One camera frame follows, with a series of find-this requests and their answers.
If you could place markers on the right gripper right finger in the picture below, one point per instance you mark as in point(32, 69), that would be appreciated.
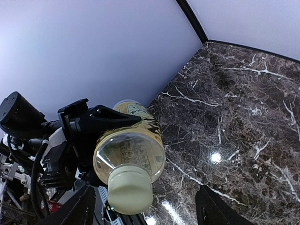
point(212, 210)

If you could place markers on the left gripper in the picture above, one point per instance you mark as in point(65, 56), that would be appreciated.
point(71, 149)

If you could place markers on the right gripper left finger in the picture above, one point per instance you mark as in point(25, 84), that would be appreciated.
point(78, 210)

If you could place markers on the pale green bottle cap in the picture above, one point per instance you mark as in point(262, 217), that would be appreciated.
point(129, 189)

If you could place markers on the yellow tea bottle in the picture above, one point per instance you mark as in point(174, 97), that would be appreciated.
point(139, 144)

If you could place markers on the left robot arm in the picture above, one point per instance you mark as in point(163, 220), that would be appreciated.
point(28, 134)

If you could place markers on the white slotted cable duct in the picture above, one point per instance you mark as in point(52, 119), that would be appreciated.
point(108, 215)

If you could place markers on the left black frame post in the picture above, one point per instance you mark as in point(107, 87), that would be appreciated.
point(190, 15)

